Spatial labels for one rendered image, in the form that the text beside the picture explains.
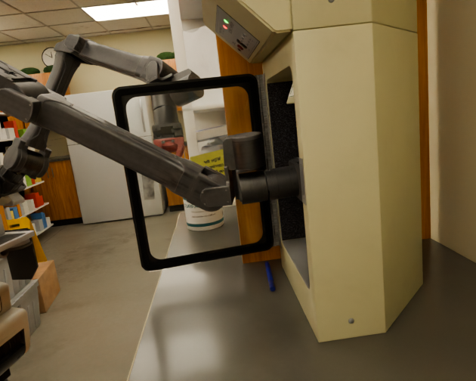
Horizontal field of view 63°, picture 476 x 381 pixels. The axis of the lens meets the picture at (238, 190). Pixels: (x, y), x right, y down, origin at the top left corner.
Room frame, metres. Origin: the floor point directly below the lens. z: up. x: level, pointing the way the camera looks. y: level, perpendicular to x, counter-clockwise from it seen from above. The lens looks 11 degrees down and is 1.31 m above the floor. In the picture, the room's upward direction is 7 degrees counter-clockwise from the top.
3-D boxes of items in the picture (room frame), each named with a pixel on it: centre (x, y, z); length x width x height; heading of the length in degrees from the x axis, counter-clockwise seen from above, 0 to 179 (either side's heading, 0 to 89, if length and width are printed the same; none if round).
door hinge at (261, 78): (0.86, -0.08, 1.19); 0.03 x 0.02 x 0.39; 3
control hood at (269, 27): (0.71, -0.03, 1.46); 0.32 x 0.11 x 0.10; 3
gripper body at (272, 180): (0.70, -0.09, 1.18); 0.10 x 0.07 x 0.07; 2
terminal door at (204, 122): (0.84, 0.08, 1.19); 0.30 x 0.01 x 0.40; 100
